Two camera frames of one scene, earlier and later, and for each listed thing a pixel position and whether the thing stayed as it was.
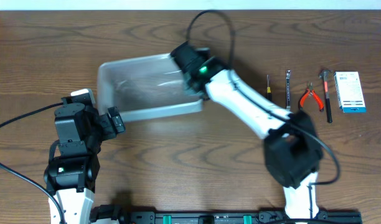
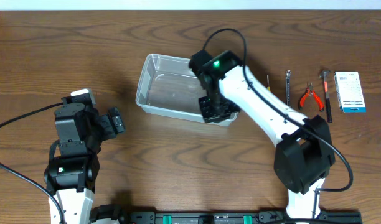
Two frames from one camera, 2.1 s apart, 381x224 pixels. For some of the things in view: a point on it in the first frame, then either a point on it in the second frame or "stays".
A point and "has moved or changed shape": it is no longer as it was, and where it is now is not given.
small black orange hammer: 325,74 stays
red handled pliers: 309,90 stays
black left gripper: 103,121 stays
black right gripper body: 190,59 → 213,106
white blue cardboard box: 349,91 stays
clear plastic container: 144,88 has moved or changed shape
